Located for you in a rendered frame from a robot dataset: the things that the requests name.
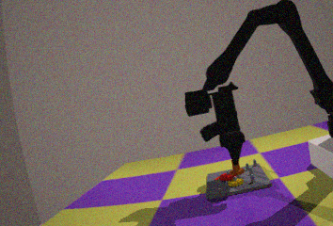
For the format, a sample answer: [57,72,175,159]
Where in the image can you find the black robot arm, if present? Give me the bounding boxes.
[185,0,333,142]

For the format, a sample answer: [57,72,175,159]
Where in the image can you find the red gear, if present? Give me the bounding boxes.
[219,173,237,181]

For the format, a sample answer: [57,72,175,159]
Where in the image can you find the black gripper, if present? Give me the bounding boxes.
[214,107,246,165]

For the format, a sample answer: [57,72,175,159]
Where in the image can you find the yellow gear with black stripe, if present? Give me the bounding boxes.
[228,178,244,187]

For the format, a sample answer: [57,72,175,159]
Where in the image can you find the orange gear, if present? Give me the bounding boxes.
[230,160,245,176]

